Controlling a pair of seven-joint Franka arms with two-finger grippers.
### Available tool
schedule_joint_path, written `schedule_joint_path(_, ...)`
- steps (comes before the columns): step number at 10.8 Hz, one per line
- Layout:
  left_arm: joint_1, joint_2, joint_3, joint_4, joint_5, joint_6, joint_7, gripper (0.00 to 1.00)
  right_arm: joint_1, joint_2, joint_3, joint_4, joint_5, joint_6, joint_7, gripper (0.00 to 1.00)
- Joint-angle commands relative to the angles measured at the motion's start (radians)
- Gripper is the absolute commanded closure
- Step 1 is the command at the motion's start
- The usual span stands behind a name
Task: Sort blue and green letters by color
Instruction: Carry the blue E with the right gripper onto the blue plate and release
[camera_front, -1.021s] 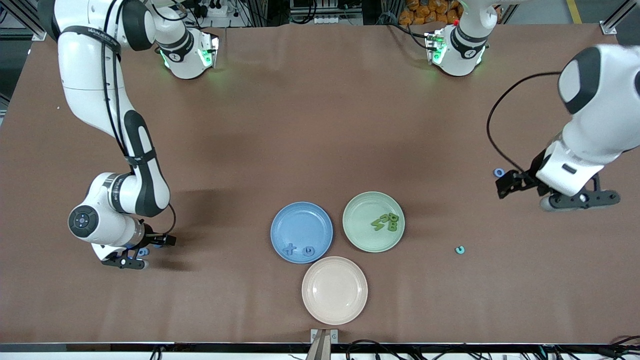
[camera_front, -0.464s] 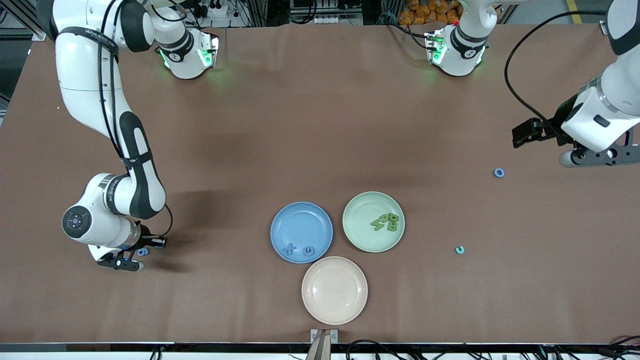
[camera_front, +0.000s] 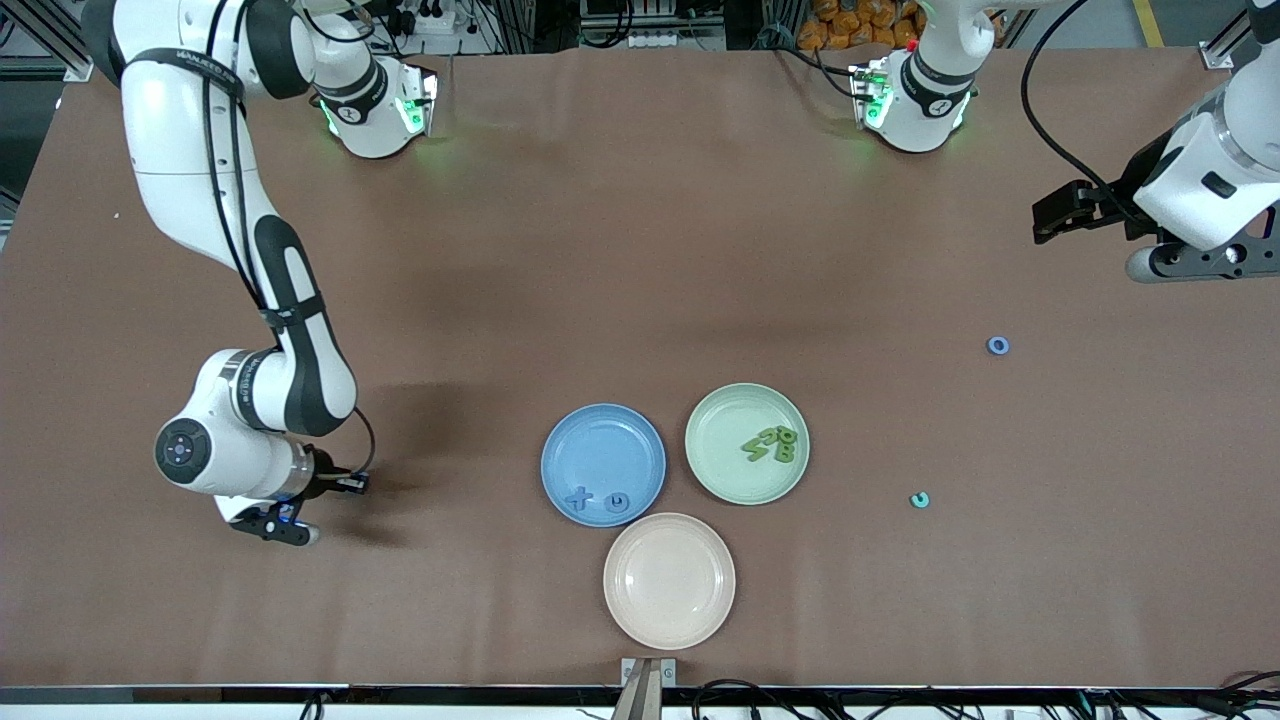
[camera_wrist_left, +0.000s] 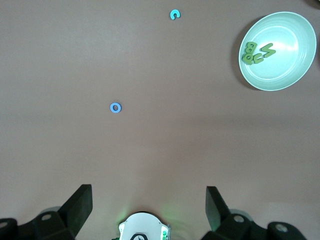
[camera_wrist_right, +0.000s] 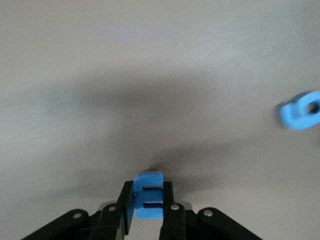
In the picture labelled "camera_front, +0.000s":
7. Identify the blue plate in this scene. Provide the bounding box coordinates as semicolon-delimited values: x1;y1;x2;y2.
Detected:
541;403;667;528

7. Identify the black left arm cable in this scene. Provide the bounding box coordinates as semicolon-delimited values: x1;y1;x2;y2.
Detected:
1020;0;1141;226

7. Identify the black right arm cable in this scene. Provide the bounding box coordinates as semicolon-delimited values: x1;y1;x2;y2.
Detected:
200;0;378;486

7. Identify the beige plate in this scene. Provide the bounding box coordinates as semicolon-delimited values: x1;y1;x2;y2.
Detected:
603;512;737;651

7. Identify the green plate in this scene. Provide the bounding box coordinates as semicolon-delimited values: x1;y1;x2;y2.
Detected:
685;383;811;506

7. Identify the orange fruit pile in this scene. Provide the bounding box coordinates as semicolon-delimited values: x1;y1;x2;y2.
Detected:
797;0;926;51

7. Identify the large table cover sheet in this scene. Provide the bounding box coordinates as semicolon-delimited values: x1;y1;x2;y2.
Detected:
0;45;1280;691

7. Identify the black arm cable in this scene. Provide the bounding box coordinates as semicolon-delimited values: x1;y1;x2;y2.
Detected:
200;0;378;486
1020;0;1141;226

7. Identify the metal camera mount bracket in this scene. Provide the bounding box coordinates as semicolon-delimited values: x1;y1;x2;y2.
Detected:
612;657;677;720

